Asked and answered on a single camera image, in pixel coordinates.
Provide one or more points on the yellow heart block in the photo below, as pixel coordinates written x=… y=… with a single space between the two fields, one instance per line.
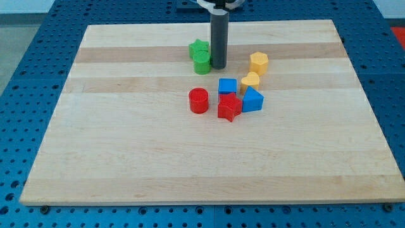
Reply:
x=250 y=80

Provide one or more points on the blue cube block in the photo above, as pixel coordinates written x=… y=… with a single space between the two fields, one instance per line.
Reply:
x=227 y=86

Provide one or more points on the light wooden board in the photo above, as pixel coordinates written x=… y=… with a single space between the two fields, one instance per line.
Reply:
x=122 y=132

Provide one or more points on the blue triangle block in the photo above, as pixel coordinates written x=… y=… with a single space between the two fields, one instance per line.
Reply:
x=252 y=100

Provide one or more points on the green cylinder block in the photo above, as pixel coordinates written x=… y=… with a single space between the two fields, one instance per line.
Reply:
x=201 y=62

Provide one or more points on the red cylinder block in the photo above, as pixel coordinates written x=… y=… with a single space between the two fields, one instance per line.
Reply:
x=198 y=100

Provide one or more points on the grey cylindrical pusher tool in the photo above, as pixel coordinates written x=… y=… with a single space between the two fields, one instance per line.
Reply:
x=219 y=38

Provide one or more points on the green star block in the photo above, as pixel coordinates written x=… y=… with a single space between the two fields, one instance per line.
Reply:
x=198 y=45

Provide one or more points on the yellow hexagon block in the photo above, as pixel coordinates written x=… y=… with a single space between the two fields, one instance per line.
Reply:
x=258 y=63

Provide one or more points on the red star block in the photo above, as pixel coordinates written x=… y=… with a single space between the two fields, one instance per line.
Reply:
x=229 y=106

